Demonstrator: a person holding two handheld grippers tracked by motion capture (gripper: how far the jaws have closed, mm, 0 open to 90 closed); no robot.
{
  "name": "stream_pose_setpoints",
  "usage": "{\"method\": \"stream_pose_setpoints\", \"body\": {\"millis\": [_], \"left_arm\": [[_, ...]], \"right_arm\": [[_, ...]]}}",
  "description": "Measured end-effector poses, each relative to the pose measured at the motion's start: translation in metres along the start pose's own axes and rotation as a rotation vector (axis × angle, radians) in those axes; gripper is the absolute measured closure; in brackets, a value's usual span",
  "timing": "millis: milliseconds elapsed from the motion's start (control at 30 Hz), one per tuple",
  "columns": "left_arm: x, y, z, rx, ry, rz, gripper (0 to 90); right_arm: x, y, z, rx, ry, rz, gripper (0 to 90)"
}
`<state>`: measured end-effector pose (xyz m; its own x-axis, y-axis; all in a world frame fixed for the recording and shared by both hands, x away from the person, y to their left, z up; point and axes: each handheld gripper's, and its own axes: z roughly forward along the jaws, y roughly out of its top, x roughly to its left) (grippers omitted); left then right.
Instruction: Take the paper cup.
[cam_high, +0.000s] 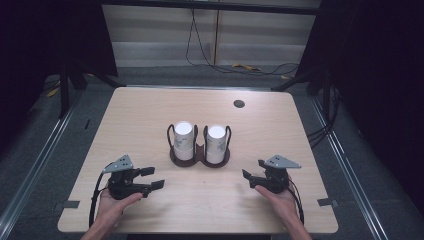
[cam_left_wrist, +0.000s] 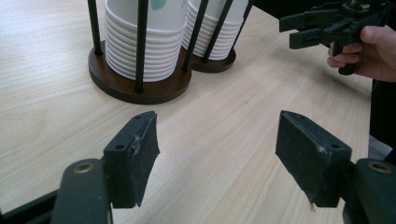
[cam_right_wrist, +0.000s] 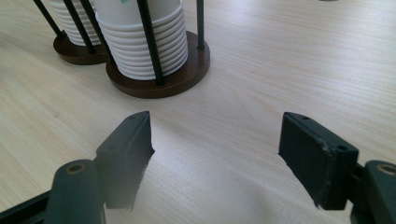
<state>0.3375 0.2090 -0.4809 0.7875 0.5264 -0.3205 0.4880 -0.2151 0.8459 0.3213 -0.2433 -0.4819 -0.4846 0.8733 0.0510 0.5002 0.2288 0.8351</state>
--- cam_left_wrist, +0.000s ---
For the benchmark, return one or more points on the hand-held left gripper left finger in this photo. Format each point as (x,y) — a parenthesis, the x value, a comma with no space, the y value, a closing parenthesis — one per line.
(130,161)

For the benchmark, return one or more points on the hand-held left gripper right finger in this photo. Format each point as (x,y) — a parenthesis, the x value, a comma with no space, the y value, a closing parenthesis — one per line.
(311,158)

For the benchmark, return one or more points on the wooden cup holder black rods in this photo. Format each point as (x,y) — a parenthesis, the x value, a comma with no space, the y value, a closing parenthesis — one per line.
(124,88)

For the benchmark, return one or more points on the white cup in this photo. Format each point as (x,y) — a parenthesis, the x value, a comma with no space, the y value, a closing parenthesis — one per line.
(204,37)
(155,56)

